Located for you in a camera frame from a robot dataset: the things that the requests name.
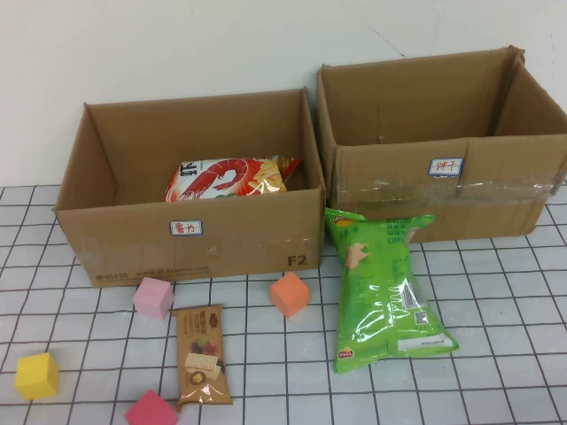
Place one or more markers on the red shrimp snack bag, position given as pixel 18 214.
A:
pixel 208 179

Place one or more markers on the white label on taped box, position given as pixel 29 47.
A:
pixel 445 168

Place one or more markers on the cardboard box printed F2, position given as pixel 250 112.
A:
pixel 248 243

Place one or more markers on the yellow foam cube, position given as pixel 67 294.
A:
pixel 36 376

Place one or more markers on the light pink foam cube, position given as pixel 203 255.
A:
pixel 153 299

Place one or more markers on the orange foam cube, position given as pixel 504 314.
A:
pixel 290 294

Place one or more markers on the green potato chips bag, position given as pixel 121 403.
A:
pixel 376 288

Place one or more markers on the white label on F2 box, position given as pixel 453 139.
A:
pixel 186 227

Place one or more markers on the white grid-patterned table mat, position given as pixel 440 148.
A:
pixel 487 332

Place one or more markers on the cardboard box with clear tape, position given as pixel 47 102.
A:
pixel 487 212

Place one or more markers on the brown biscuit packet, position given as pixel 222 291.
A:
pixel 201 354

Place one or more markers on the magenta foam cube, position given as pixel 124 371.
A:
pixel 150 411

